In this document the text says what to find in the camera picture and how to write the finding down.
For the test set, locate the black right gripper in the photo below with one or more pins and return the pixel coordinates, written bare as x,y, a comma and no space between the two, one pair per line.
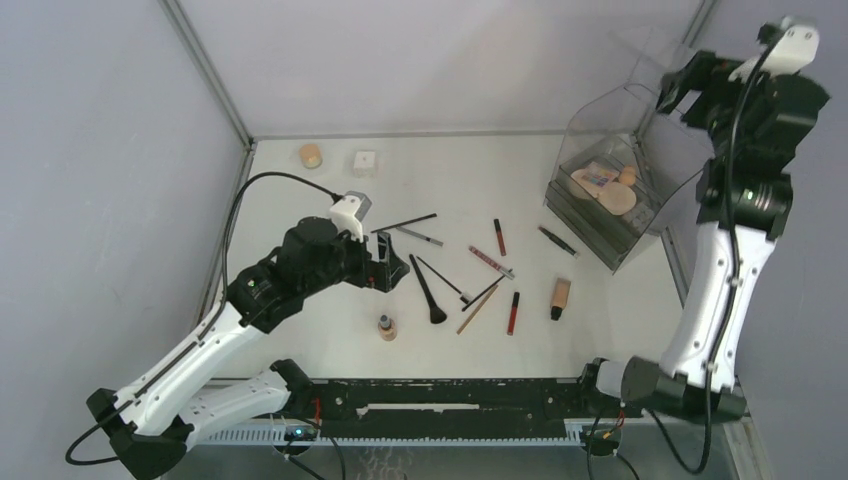
705,72

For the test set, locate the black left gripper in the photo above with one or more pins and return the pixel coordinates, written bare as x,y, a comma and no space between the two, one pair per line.
384,273

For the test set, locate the clear acrylic makeup organizer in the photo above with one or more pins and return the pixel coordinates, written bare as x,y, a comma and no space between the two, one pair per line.
621,128

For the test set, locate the beige beauty blender sponge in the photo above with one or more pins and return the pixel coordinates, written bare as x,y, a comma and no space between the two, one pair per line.
627,176

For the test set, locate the round beige sponge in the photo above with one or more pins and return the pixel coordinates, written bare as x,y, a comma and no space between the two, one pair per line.
618,199

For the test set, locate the orange square powder compact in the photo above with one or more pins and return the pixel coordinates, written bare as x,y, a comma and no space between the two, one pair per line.
600,174

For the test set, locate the round beige powder puff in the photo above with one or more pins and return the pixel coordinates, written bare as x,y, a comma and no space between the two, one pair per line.
582,187

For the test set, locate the nine-pan eyeshadow palette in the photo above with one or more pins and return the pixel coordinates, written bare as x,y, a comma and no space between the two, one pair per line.
640,217

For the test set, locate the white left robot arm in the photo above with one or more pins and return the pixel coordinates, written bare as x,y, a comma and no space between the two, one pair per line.
154,421

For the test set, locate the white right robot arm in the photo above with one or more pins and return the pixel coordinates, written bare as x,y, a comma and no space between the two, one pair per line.
755,114

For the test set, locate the checkered eyeliner pencil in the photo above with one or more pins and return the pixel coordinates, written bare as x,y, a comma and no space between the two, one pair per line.
420,236

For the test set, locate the peach foundation bottle silver pump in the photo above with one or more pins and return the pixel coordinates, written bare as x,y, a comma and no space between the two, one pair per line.
387,328

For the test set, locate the large black powder brush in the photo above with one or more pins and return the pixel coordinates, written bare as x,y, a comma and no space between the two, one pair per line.
436,314

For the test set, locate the thin black angled brush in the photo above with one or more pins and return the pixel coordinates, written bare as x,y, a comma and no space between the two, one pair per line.
465,297

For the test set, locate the black slim liner brush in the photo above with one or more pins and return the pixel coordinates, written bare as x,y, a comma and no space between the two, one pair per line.
482,293

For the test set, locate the red glitter lip gloss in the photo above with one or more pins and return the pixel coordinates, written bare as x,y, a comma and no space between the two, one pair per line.
492,263

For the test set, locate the gold slim pencil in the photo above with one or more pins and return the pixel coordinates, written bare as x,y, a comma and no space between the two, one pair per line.
479,305

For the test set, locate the white cube box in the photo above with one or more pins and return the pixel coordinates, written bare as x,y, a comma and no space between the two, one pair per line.
364,164

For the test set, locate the orange-red lip gloss tube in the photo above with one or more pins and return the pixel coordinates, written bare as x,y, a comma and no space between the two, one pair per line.
500,237

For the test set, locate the red black liquid lipstick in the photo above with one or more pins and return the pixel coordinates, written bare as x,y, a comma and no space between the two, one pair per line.
513,313

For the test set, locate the round tan jar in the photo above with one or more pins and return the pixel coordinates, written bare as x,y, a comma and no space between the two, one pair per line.
311,156

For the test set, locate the dark green lipstick pencil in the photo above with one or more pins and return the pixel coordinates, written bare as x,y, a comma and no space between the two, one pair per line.
562,244

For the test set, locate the beige foundation bottle black cap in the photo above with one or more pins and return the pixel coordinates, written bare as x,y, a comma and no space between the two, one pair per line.
559,298

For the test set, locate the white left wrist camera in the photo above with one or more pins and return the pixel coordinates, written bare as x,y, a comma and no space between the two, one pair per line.
348,213

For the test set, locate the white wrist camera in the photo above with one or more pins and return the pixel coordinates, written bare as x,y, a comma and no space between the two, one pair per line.
348,213
791,46

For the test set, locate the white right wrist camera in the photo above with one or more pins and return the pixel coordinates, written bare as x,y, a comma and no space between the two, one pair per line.
791,46

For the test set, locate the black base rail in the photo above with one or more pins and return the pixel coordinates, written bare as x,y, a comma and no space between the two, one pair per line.
455,409

